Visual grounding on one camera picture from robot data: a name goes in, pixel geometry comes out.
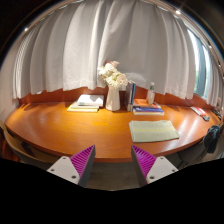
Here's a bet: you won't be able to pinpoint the white curtain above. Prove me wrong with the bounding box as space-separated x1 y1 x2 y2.
11 0 224 108

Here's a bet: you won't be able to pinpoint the clear plastic bottle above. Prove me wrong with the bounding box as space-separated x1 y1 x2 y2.
147 82 155 104

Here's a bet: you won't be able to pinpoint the upright standing books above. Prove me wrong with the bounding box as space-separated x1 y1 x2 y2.
125 81 136 111

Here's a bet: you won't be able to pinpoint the window at right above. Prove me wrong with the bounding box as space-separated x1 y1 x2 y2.
188 30 211 99

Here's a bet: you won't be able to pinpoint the red booklet at right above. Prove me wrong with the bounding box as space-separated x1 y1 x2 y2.
190 106 206 116

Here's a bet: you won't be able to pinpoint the white flower bouquet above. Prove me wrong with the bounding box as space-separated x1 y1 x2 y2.
97 61 128 88

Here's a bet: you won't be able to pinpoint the orange book on stack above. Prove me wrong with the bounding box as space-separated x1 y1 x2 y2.
133 99 161 109

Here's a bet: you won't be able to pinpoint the blue book stack bottom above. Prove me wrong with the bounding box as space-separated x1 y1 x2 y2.
133 107 164 115

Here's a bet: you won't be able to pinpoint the white book on stack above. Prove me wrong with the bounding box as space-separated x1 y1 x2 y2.
77 94 104 107

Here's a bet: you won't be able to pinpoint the yellow book under stack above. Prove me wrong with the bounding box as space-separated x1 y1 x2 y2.
68 103 99 112

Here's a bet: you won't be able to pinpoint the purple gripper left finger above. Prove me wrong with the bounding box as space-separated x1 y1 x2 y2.
48 145 96 187

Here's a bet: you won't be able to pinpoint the dark bag at right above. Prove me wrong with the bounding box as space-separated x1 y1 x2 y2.
203 125 220 154

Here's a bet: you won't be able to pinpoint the white vase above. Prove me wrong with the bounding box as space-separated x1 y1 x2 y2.
106 86 120 111

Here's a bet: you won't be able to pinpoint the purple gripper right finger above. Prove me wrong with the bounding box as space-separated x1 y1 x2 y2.
131 145 178 187

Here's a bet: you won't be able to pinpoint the wooden chair at left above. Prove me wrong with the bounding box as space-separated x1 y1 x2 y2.
0 120 56 170

